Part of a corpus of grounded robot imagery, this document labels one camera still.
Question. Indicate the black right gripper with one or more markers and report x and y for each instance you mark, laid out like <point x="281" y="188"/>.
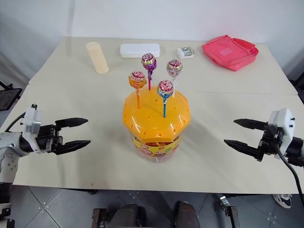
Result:
<point x="270" y="140"/>

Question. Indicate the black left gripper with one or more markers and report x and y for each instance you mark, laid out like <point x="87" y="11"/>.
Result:
<point x="46" y="139"/>

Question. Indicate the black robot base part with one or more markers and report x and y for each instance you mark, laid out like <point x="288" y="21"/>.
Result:
<point x="4" y="204"/>

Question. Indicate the lollipop jar with yellow lid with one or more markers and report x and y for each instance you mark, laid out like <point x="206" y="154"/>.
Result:
<point x="154" y="128"/>

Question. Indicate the orange stick lollipop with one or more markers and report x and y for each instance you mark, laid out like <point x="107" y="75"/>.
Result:
<point x="137" y="80"/>

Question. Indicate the blue stick lollipop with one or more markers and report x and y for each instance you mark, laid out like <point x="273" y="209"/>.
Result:
<point x="165" y="88"/>

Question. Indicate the white stick lollipop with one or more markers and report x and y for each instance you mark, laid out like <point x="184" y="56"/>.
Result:
<point x="174" y="67"/>

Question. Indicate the purple stick lollipop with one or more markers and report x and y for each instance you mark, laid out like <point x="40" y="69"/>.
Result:
<point x="148" y="60"/>

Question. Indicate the dark furniture edge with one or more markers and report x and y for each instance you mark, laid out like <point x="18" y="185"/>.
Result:
<point x="298" y="88"/>

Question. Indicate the black mesh chair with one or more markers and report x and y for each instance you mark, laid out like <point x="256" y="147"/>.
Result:
<point x="8" y="97"/>

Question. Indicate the white sneaker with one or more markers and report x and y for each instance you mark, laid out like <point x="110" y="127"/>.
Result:
<point x="283" y="200"/>

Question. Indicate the cream cylindrical canister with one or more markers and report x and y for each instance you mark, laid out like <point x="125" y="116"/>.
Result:
<point x="97" y="58"/>

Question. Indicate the pink fabric bag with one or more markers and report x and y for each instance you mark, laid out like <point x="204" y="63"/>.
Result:
<point x="228" y="52"/>

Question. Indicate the dark rounded shape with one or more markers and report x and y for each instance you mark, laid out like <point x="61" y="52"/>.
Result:
<point x="127" y="216"/>
<point x="187" y="215"/>

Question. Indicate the white rectangular plastic box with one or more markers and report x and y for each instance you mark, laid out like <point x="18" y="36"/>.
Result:
<point x="139" y="50"/>

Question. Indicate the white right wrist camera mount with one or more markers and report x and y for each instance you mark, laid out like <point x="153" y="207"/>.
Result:
<point x="286" y="121"/>

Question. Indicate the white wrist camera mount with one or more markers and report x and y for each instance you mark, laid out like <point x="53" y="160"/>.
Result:
<point x="32" y="120"/>
<point x="286" y="121"/>

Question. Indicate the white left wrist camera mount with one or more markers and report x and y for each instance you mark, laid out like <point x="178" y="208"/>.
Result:
<point x="32" y="120"/>

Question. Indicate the rusty metal table bracket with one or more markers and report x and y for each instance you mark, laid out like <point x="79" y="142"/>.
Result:
<point x="98" y="218"/>
<point x="230" y="211"/>

